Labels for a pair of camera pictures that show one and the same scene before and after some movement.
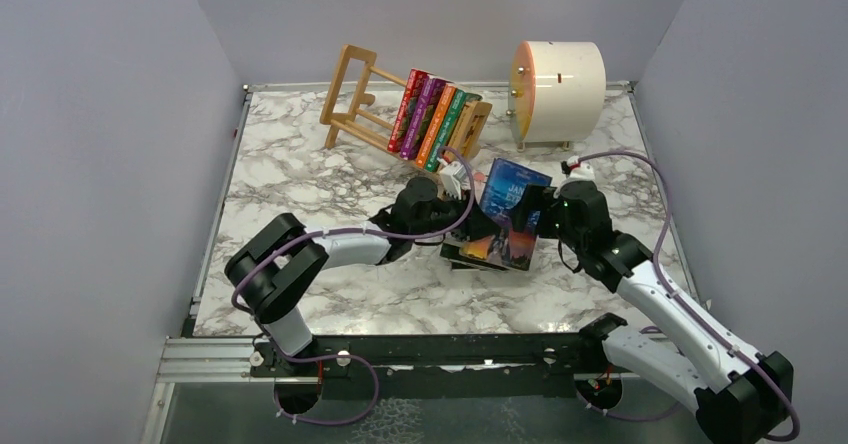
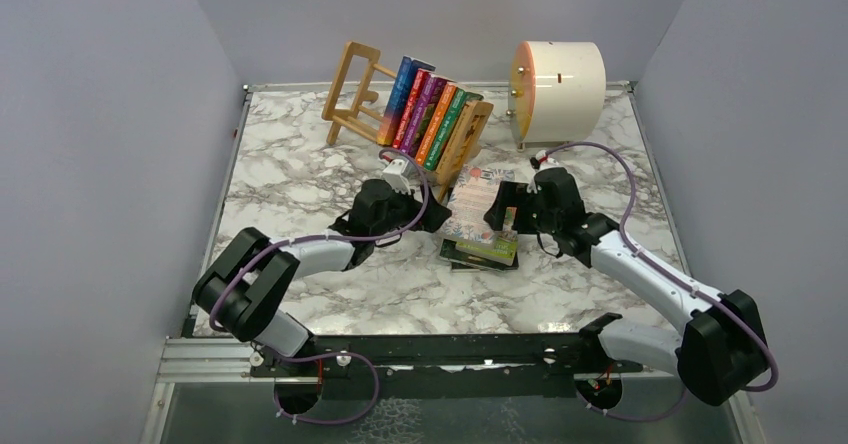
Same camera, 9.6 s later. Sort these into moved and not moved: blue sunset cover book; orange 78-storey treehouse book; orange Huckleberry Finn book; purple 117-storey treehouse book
Moved: blue sunset cover book
Not moved: purple 117-storey treehouse book; orange Huckleberry Finn book; orange 78-storey treehouse book
